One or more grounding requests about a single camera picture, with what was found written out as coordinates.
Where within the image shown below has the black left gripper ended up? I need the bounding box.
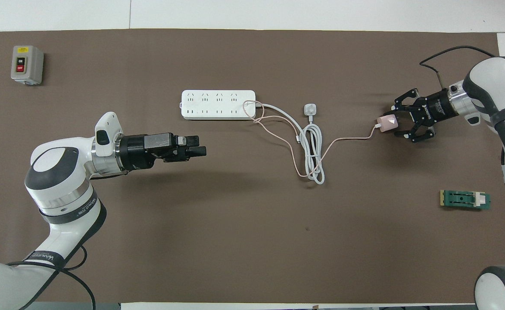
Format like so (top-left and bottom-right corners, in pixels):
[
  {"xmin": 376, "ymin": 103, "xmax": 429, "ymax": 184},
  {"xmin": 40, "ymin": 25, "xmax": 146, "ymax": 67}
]
[{"xmin": 120, "ymin": 133, "xmax": 207, "ymax": 171}]

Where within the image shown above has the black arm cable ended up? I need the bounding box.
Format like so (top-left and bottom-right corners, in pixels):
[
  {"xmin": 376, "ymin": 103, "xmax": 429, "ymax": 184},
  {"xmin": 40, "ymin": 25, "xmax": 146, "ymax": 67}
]
[
  {"xmin": 6, "ymin": 245, "xmax": 97, "ymax": 310},
  {"xmin": 420, "ymin": 46, "xmax": 496, "ymax": 87}
]

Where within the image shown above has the green knife switch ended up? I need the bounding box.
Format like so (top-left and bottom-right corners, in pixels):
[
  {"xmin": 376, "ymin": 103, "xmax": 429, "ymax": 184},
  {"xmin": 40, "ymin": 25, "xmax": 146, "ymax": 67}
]
[{"xmin": 440, "ymin": 189, "xmax": 491, "ymax": 211}]

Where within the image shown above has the white power strip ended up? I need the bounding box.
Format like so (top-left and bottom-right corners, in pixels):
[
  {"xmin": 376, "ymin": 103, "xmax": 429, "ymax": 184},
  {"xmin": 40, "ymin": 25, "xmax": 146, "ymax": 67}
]
[{"xmin": 180, "ymin": 89, "xmax": 256, "ymax": 121}]

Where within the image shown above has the brown table mat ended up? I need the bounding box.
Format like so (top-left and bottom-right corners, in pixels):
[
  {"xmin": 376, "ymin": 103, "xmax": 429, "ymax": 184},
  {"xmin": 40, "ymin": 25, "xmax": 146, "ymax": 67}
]
[{"xmin": 0, "ymin": 29, "xmax": 505, "ymax": 304}]

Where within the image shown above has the grey on-off switch box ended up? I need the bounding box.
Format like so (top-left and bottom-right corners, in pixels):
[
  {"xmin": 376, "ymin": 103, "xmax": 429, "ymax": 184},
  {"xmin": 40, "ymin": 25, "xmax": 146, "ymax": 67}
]
[{"xmin": 11, "ymin": 45, "xmax": 44, "ymax": 85}]

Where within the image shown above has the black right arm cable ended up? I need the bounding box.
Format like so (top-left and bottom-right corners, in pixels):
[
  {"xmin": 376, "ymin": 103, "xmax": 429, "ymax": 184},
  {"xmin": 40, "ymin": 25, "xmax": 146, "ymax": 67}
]
[{"xmin": 420, "ymin": 46, "xmax": 496, "ymax": 87}]

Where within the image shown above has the white power strip cord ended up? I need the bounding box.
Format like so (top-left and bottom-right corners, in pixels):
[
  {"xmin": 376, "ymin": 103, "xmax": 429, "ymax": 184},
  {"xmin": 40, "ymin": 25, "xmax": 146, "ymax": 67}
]
[{"xmin": 255, "ymin": 102, "xmax": 325, "ymax": 185}]

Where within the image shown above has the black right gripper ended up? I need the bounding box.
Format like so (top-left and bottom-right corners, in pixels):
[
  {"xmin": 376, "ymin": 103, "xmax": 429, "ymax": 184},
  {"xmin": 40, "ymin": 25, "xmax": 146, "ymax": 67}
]
[{"xmin": 393, "ymin": 88, "xmax": 455, "ymax": 143}]

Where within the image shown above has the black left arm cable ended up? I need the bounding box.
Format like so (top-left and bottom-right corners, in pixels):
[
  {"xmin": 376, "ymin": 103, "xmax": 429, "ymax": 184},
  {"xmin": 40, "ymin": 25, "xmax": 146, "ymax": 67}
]
[{"xmin": 6, "ymin": 245, "xmax": 97, "ymax": 310}]

